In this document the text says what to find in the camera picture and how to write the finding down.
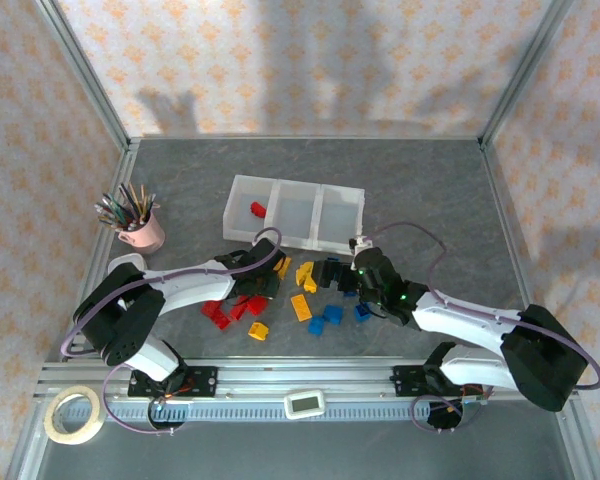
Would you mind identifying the yellow lego plate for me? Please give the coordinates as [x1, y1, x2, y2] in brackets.
[289, 293, 313, 322]

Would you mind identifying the white three-compartment plastic container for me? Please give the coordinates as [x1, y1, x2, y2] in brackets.
[221, 173, 366, 254]

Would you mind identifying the pink cup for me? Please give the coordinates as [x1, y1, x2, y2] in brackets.
[117, 207, 166, 256]

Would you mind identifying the white digital timer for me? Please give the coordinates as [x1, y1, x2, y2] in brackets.
[283, 390, 327, 420]

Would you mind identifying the white square clock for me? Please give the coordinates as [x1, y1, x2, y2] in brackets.
[107, 252, 147, 276]

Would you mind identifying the black pencil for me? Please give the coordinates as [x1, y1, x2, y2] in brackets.
[119, 182, 140, 220]

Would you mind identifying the white pencil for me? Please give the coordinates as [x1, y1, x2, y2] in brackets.
[94, 202, 121, 224]

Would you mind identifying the beige masking tape roll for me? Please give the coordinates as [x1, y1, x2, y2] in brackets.
[44, 385, 106, 446]

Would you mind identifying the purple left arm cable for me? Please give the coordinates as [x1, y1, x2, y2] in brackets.
[59, 227, 284, 436]

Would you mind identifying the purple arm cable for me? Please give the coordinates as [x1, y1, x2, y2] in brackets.
[59, 227, 284, 436]
[364, 222, 600, 434]

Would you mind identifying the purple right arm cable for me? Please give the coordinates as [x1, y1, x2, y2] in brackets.
[364, 222, 600, 434]

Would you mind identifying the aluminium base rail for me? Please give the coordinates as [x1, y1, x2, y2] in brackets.
[34, 357, 581, 401]

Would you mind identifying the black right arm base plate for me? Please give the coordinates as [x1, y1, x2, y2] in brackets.
[392, 363, 483, 399]

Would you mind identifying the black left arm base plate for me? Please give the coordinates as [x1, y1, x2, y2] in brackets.
[127, 364, 220, 401]

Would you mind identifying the grey slotted cable duct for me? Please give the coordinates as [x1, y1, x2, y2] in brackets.
[102, 399, 481, 424]

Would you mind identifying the aluminium frame post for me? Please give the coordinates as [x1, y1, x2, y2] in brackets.
[478, 0, 576, 150]

